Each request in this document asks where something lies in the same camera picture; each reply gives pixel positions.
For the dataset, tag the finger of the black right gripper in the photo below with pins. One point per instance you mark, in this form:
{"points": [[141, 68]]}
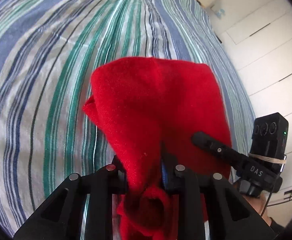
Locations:
{"points": [[228, 155]]}

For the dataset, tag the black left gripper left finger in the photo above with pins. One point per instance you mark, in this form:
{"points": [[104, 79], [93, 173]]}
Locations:
{"points": [[80, 207]]}

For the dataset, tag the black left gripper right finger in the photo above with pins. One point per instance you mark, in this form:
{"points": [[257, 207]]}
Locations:
{"points": [[230, 216]]}

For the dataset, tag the red sweater with white bunny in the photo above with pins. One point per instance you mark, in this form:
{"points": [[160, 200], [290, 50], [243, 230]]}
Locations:
{"points": [[147, 106]]}

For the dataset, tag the person's right hand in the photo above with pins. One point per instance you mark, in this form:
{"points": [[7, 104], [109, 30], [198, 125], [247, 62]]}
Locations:
{"points": [[259, 204]]}

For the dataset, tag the blue green striped bedspread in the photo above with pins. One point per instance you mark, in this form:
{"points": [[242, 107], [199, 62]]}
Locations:
{"points": [[48, 50]]}

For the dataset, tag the black camera box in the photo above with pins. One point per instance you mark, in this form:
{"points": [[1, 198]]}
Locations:
{"points": [[269, 138]]}

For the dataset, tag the wall socket with blue stickers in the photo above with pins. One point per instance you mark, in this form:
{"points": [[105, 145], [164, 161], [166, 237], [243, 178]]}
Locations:
{"points": [[219, 12]]}

